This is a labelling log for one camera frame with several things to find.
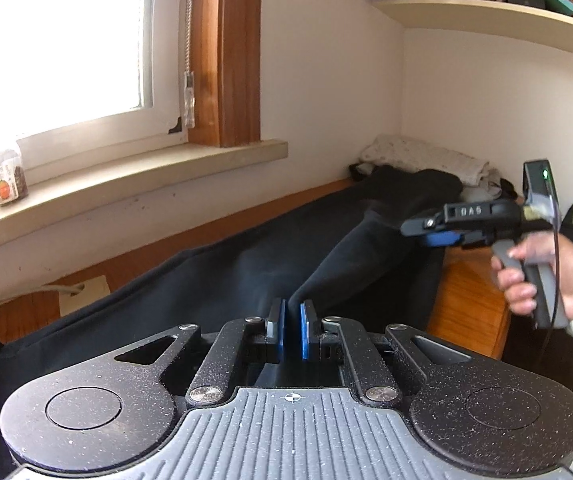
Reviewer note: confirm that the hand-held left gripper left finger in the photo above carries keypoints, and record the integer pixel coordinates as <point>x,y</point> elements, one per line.
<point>277,332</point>

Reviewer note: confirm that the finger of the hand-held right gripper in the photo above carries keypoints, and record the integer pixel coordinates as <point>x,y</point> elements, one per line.
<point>424,224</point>
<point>441,239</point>

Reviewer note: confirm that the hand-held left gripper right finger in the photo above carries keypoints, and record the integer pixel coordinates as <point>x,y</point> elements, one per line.
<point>307,332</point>

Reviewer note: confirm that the black pants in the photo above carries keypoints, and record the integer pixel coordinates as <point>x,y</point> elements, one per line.
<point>216,270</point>

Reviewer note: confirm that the person's right hand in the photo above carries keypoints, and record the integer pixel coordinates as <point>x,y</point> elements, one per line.
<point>516,300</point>

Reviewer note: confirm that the white lace cloth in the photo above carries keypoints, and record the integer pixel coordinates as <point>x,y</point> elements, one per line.
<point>416,157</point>

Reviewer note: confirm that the beige socket box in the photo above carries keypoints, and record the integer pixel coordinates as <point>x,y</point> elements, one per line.
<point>84,296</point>

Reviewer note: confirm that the beige window sill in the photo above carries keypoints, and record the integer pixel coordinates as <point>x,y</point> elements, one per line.
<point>141,175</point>

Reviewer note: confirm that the white framed window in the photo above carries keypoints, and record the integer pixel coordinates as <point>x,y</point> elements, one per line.
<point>116,125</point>

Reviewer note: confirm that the glass jar with orange label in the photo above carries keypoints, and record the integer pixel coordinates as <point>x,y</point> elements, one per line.
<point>9,180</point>

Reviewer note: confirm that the white wall shelf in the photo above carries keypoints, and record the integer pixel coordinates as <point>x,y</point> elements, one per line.
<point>481,15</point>

